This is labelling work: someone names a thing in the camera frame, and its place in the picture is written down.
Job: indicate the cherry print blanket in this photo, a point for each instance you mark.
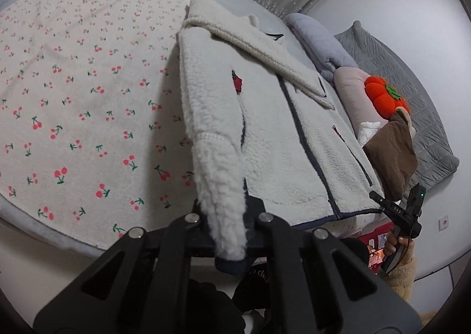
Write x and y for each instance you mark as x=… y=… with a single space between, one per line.
x=92 y=98

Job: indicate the person's right forearm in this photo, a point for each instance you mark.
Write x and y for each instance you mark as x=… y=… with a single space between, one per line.
x=403 y=279

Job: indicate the white cloth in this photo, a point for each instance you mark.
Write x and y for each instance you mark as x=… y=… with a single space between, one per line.
x=369 y=131

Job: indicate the grey bed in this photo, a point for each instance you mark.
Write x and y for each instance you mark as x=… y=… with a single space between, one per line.
x=228 y=10

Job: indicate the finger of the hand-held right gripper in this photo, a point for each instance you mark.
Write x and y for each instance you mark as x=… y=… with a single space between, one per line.
x=379 y=198

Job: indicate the orange pumpkin plush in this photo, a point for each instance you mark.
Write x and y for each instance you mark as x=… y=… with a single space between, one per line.
x=382 y=96

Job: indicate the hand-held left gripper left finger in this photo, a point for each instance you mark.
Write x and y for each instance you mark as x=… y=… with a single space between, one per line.
x=147 y=282

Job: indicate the person's right hand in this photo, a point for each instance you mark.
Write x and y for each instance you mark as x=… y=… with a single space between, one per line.
x=403 y=247

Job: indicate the black slipper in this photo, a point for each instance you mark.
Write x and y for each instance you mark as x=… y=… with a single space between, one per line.
x=254 y=290
x=209 y=308

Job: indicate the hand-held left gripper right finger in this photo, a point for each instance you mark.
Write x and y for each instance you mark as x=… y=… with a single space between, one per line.
x=312 y=282

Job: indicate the pink red item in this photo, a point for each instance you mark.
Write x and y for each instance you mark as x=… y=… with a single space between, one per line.
x=371 y=245

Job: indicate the folded grey blanket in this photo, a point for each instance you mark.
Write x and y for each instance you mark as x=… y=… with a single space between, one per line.
x=320 y=43

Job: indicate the white fleece zip jacket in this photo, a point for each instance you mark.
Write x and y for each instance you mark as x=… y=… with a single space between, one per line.
x=279 y=128

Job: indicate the grey quilted pillow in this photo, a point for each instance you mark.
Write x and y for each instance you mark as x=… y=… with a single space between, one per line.
x=423 y=106

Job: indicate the white wall outlet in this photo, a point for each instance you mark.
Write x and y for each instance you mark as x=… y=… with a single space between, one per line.
x=443 y=223

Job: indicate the brown fleece-lined garment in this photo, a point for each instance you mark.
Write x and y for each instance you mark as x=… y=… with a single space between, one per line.
x=393 y=153

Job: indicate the pink pillow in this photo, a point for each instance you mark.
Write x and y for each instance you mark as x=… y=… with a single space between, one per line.
x=349 y=91

